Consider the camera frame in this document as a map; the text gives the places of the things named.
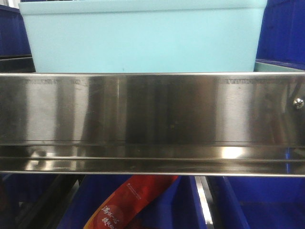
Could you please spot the light blue plastic bin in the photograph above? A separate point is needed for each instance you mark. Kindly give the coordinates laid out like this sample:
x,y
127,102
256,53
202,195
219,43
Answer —
x,y
143,36

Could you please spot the dark blue bin lower middle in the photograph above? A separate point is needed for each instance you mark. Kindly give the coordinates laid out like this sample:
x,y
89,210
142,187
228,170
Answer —
x,y
177,208

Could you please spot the dark blue bin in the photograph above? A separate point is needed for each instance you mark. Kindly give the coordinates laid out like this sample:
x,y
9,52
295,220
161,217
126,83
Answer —
x,y
282,36
177,208
260,202
13,36
18,194

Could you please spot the dark blue bin lower right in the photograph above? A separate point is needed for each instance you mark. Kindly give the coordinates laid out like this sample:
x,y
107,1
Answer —
x,y
260,202

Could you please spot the dark blue bin upper right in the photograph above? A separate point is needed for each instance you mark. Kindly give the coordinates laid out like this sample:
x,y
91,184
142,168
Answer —
x,y
282,36

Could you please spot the dark blue bin lower left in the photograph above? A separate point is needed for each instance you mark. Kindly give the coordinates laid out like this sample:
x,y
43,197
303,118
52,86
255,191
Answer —
x,y
18,194

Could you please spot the dark blue bin upper left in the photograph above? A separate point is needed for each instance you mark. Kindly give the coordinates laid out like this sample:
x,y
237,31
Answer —
x,y
13,36

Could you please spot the red snack bag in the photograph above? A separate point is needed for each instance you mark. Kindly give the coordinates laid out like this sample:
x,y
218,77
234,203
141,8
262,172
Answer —
x,y
119,209

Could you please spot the stainless steel shelf rail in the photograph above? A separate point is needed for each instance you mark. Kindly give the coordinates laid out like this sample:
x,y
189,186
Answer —
x,y
232,124

